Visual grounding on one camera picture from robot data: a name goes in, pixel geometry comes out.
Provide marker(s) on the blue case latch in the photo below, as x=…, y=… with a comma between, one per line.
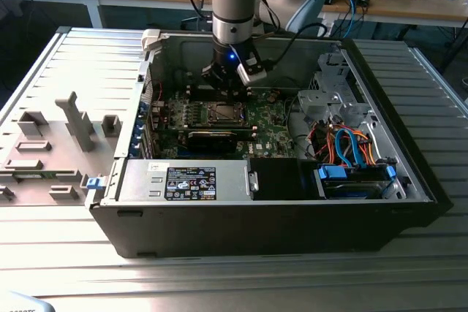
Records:
x=95, y=183

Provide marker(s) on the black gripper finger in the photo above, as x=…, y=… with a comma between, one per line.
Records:
x=240, y=91
x=219, y=78

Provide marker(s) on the black graphics card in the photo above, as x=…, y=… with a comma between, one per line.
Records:
x=212, y=142

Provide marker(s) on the grey power supply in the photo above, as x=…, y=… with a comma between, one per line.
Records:
x=139, y=180

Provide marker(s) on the green motherboard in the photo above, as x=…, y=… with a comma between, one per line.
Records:
x=270, y=133

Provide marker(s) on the silver green CPU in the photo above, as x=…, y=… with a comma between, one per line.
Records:
x=225, y=112

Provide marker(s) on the grey parts rack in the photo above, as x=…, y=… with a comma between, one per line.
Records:
x=55, y=133

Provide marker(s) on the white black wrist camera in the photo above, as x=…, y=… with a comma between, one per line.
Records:
x=252, y=74

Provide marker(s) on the RAM slot with black clips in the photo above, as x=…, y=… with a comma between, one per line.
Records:
x=194, y=99

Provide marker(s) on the black plastic shroud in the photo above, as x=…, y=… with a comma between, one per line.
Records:
x=278, y=180

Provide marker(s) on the CPU socket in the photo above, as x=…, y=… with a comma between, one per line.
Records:
x=245, y=122

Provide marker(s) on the silver metal drive cage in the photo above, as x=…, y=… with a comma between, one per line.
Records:
x=321, y=103

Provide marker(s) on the black open PC case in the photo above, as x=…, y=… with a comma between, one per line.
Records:
x=256, y=231

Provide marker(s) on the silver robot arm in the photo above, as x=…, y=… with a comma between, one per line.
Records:
x=234, y=5

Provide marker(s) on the green RAM stick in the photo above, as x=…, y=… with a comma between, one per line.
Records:
x=33, y=176

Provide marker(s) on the hard disk in blue carrier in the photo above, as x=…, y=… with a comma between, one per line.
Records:
x=331, y=173

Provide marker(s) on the beige case latch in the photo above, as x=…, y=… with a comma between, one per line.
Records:
x=150, y=39

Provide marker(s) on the silver coin battery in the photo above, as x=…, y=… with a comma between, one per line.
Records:
x=271, y=98

